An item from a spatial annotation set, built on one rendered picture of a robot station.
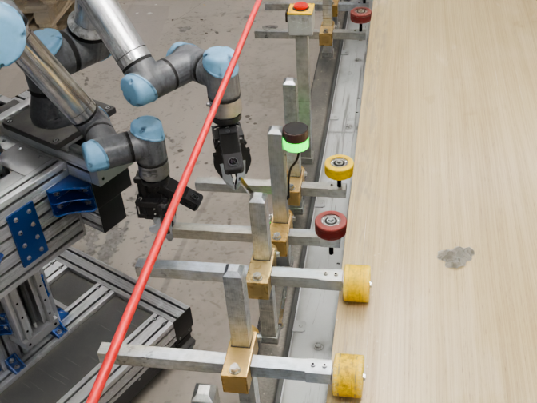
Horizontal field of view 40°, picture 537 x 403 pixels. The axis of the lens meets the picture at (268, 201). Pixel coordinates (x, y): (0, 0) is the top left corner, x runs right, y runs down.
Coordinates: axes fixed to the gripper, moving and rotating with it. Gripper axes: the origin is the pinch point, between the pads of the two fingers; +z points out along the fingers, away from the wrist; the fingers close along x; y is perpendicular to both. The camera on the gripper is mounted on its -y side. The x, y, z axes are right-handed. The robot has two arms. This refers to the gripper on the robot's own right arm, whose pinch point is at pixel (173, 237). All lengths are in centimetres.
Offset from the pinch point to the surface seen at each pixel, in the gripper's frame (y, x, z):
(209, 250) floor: 17, -85, 82
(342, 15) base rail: -32, -167, 11
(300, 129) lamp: -33.9, -3.5, -33.1
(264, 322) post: -28.0, 22.8, 4.8
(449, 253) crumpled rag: -70, 11, -11
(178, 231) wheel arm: -2.3, 1.5, -3.3
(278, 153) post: -28.7, -2.2, -26.7
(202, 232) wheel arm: -8.7, 1.5, -3.6
